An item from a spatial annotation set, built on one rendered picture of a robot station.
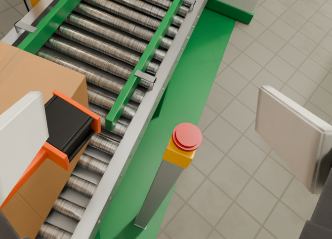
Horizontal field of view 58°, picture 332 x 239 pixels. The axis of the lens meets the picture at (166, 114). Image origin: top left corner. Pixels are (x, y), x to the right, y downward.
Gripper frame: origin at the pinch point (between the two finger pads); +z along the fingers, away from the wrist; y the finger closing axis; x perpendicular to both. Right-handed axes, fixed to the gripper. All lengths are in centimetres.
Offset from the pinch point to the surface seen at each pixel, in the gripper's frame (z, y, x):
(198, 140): 45, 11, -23
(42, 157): 22.9, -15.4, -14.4
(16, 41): 119, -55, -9
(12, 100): 58, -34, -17
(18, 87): 61, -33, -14
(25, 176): 20.7, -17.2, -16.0
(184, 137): 45, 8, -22
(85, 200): 78, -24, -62
